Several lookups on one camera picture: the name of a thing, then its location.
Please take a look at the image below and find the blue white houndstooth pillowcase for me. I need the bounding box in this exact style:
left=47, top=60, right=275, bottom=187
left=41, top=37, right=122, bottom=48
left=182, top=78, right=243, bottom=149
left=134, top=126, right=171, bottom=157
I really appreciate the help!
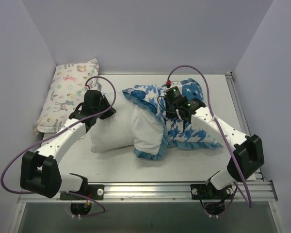
left=122, top=84, right=221, bottom=160

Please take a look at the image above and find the white pillow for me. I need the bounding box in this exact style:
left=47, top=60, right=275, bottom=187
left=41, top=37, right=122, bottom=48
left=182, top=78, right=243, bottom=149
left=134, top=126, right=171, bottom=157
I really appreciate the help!
left=90, top=92, right=166, bottom=160

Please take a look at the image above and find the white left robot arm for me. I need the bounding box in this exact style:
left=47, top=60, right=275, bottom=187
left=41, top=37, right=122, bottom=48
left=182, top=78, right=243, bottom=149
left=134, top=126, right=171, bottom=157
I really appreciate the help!
left=20, top=90, right=116, bottom=200

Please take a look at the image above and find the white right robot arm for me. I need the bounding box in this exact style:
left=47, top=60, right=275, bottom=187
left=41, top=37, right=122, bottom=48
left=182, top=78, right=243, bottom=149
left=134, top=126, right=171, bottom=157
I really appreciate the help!
left=164, top=86, right=264, bottom=199

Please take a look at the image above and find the floral animal print pillow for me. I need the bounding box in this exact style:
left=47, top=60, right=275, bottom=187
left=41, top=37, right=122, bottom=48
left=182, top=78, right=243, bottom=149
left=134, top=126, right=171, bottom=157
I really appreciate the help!
left=34, top=58, right=99, bottom=135

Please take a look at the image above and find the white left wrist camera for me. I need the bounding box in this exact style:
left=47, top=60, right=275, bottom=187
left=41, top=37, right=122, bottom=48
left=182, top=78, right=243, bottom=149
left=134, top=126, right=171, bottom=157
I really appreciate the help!
left=90, top=83, right=102, bottom=92

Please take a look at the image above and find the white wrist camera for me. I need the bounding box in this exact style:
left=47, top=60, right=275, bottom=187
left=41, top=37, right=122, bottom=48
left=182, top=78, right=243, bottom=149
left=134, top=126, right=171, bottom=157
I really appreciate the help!
left=90, top=83, right=102, bottom=92
left=166, top=80, right=182, bottom=89

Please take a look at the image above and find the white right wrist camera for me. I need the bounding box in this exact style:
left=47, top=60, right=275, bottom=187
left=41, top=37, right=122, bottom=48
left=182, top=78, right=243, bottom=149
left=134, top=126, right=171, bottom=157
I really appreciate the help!
left=166, top=80, right=182, bottom=89

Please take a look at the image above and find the aluminium right side rail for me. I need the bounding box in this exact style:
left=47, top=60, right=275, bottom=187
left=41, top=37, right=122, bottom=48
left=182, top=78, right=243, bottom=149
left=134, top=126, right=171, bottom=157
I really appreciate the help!
left=225, top=72, right=251, bottom=135

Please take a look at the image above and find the aluminium rail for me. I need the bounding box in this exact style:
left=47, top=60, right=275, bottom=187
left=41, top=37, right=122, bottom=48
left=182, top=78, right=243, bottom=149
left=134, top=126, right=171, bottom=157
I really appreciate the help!
left=225, top=72, right=251, bottom=135
left=20, top=179, right=278, bottom=202

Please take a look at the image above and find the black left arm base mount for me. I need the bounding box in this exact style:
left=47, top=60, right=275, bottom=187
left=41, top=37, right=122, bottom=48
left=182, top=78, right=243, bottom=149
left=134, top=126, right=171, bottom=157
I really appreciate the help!
left=59, top=173, right=105, bottom=216

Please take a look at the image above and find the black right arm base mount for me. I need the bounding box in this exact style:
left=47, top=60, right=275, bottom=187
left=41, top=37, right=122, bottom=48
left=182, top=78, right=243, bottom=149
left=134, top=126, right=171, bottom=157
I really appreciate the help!
left=190, top=171, right=238, bottom=219

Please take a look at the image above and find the aluminium front rail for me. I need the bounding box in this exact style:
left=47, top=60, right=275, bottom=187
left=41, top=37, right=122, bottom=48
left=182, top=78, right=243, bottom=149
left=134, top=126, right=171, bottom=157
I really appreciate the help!
left=20, top=179, right=278, bottom=202

